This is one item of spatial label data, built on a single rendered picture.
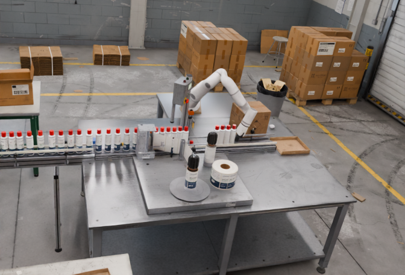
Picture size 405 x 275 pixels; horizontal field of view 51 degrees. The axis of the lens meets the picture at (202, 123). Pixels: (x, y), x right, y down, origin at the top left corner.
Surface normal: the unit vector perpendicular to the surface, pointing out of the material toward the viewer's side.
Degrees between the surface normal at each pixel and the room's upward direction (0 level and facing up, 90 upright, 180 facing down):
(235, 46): 90
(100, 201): 0
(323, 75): 89
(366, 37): 90
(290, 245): 1
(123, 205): 0
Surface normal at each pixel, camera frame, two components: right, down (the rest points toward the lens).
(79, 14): 0.30, 0.47
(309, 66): -0.92, 0.07
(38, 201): 0.13, -0.88
